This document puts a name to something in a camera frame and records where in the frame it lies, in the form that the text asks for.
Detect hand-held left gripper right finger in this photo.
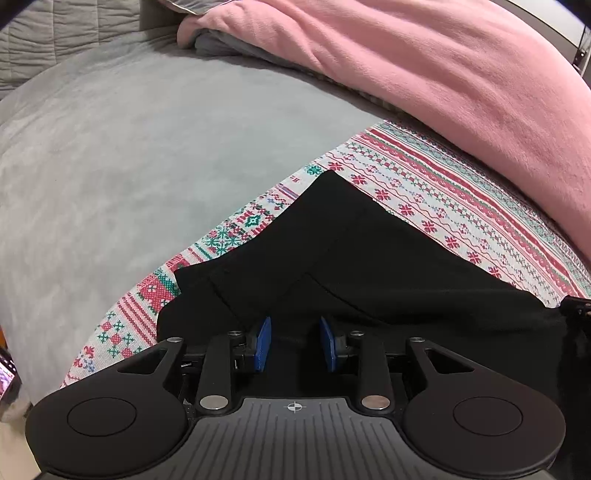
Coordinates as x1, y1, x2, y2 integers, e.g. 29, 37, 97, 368
320, 316, 481, 412

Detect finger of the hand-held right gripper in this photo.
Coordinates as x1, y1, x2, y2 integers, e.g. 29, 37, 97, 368
558, 295, 591, 329

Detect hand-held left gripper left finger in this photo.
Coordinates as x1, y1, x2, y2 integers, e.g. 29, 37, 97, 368
115, 316, 273, 412

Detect black pants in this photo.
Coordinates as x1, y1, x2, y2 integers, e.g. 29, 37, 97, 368
156, 170, 570, 393

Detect patterned red green blanket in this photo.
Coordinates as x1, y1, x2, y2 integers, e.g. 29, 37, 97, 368
60, 119, 591, 389

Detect dark device with screen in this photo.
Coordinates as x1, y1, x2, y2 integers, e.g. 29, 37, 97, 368
0, 347, 20, 407

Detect pink fleece blanket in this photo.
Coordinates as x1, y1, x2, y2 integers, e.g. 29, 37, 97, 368
177, 0, 591, 261

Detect grey quilted pillow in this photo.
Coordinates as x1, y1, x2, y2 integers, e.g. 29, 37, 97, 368
0, 0, 160, 100

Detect black door handle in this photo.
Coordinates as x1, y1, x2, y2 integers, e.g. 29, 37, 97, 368
571, 34, 588, 71

